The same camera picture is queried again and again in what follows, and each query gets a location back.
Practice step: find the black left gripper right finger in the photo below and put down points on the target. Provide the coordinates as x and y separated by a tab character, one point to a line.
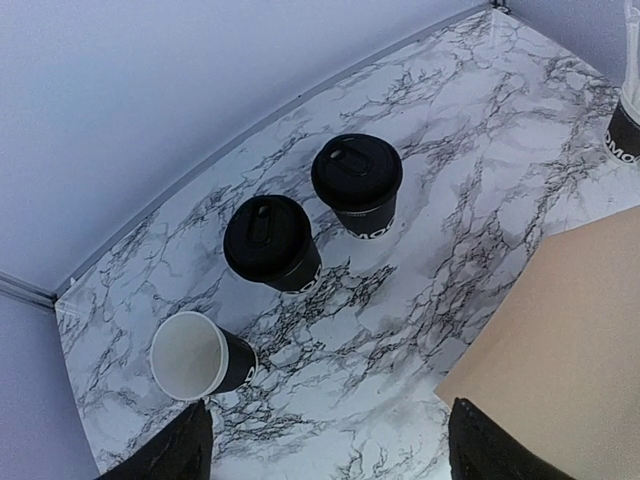
479	449

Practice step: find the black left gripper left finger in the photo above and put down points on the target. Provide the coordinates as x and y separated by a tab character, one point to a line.
181	450

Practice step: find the stack of black paper cups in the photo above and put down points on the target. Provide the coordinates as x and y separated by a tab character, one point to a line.
191	358

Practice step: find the brown paper takeout bag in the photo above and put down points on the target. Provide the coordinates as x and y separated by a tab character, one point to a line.
557	365

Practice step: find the single black paper cup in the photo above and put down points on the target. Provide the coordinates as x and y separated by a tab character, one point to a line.
269	240
358	177

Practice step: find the black cup holding straws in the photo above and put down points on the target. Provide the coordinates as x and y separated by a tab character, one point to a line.
621	137

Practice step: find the white wrapped straws bundle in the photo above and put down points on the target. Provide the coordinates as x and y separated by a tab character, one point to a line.
630	87

